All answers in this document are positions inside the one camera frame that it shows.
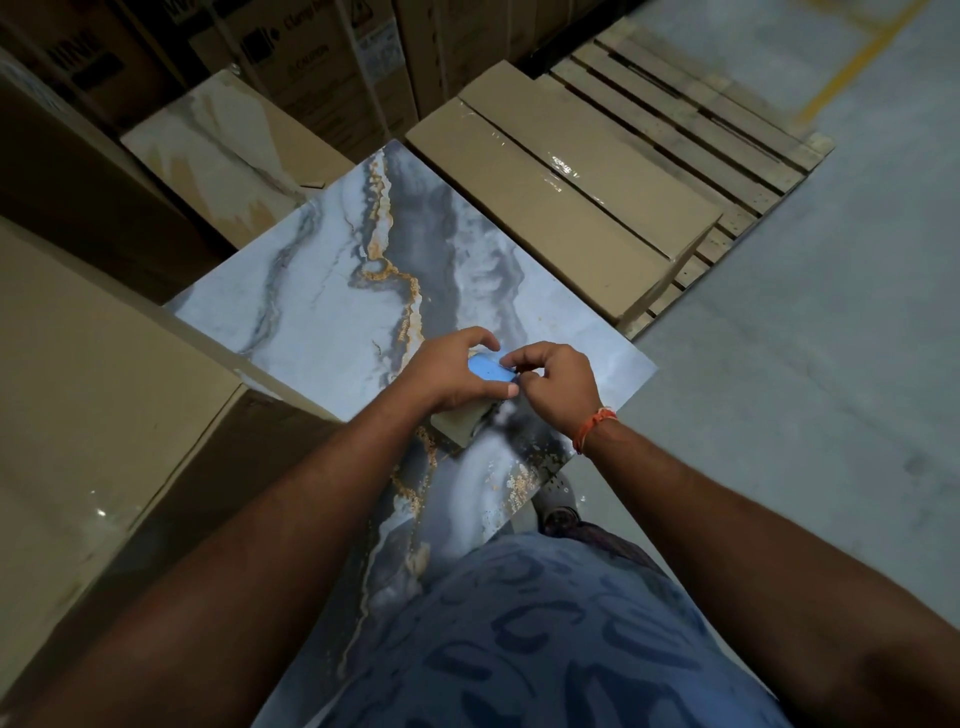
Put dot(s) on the flat taped cardboard box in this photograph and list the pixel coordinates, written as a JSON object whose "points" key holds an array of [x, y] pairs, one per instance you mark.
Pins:
{"points": [[540, 210], [600, 157]]}

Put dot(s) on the person's left hand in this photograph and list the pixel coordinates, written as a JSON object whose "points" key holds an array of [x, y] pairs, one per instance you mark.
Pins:
{"points": [[435, 371]]}

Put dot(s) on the blue patterned shirt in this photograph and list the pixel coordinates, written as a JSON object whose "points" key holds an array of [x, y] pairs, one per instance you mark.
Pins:
{"points": [[555, 645]]}

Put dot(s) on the grey shoe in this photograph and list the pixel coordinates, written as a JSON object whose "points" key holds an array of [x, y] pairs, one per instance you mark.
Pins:
{"points": [[556, 502]]}

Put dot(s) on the wooden pallet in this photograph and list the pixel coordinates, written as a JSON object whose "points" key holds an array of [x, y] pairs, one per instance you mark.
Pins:
{"points": [[697, 112]]}

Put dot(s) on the person's left thumb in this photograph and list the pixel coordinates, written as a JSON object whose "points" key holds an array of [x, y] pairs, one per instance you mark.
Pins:
{"points": [[491, 390]]}

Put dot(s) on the person's right thumb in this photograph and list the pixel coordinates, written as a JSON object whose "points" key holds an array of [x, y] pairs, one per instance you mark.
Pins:
{"points": [[529, 384]]}

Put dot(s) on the small blue card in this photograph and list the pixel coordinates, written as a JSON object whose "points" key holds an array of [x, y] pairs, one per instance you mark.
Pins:
{"points": [[487, 367]]}

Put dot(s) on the dark brown cardboard box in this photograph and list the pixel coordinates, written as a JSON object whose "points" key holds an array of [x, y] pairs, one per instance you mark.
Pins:
{"points": [[82, 187]]}

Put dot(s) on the brown printed cardboard box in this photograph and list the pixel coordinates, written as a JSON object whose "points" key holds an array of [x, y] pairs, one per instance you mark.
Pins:
{"points": [[465, 37], [82, 52], [307, 67]]}

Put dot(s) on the large tan cardboard box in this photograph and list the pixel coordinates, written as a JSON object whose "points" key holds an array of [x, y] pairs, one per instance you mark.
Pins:
{"points": [[97, 390]]}

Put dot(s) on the small beige paper piece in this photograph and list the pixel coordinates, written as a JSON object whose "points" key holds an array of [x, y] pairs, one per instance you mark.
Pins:
{"points": [[465, 424]]}

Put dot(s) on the person's right forearm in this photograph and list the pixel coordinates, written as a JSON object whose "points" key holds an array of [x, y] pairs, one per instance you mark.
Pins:
{"points": [[750, 570]]}

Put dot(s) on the person's left forearm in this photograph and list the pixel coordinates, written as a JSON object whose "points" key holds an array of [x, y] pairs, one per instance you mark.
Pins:
{"points": [[247, 570]]}

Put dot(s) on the blue-grey marble tile gold veins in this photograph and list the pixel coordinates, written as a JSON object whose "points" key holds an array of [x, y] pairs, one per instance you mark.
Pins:
{"points": [[315, 300]]}

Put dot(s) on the person's right hand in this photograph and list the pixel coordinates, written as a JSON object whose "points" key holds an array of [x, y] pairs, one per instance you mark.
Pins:
{"points": [[562, 390]]}

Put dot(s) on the beige marble tile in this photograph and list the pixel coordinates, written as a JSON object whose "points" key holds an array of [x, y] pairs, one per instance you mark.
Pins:
{"points": [[217, 157]]}

